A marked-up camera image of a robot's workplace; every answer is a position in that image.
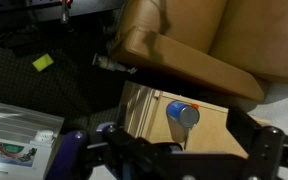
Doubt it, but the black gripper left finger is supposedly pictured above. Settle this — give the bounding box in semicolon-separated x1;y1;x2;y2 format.
105;125;182;180

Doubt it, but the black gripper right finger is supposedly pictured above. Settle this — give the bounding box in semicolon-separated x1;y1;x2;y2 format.
226;106;285;180

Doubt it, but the light wooden nightstand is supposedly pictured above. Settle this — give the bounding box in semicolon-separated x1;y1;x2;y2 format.
120;81;248;158

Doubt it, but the blue metal can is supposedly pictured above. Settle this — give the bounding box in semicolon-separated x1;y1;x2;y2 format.
166;101;200;128

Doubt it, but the tan leather armchair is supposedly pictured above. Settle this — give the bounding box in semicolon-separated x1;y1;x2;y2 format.
111;0;288;101

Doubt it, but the white tube on floor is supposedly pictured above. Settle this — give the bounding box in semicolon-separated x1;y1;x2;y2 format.
92;54;137;74

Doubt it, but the white carton box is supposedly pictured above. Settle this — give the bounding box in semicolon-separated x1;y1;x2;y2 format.
0;103;64;180

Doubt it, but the yellow sticky note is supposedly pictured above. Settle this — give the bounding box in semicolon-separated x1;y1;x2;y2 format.
32;54;54;72

